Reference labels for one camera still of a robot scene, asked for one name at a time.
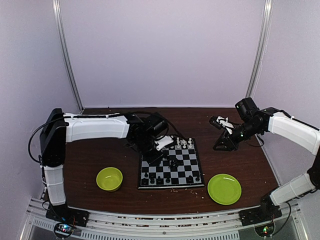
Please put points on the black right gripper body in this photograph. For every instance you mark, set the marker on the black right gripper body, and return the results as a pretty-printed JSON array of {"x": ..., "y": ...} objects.
[{"x": 233, "y": 144}]

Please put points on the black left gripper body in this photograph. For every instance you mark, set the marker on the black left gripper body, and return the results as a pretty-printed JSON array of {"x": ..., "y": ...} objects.
[{"x": 144, "y": 146}]

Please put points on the black and grey chessboard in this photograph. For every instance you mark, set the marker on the black and grey chessboard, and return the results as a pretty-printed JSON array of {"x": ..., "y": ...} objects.
[{"x": 179, "y": 168}]

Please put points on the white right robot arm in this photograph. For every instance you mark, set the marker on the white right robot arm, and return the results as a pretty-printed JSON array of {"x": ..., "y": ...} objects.
[{"x": 291, "y": 147}]

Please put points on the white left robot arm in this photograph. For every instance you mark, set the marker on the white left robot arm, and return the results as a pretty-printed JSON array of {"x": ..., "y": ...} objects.
[{"x": 147, "y": 132}]

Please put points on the green plate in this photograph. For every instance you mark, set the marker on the green plate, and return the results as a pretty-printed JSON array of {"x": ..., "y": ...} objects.
[{"x": 224, "y": 189}]

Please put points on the green bowl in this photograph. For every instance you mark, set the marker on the green bowl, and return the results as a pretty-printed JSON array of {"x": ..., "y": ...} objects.
[{"x": 109, "y": 179}]

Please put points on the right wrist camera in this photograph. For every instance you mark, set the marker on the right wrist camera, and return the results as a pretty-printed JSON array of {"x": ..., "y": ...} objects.
[{"x": 222, "y": 123}]

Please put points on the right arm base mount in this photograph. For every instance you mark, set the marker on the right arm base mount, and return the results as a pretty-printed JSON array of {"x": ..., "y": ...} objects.
[{"x": 265, "y": 212}]

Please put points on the right aluminium corner post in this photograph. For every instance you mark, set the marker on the right aluminium corner post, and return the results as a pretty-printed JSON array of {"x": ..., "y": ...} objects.
[{"x": 260, "y": 50}]

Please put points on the aluminium corner post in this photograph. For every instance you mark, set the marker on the aluminium corner post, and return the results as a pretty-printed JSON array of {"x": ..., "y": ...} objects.
[
  {"x": 260, "y": 50},
  {"x": 56, "y": 5}
]

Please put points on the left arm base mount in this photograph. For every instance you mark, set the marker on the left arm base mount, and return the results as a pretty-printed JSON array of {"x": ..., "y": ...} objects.
[{"x": 63, "y": 213}]

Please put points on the left aluminium corner post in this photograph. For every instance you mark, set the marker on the left aluminium corner post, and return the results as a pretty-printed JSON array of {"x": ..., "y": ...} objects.
[{"x": 56, "y": 5}]

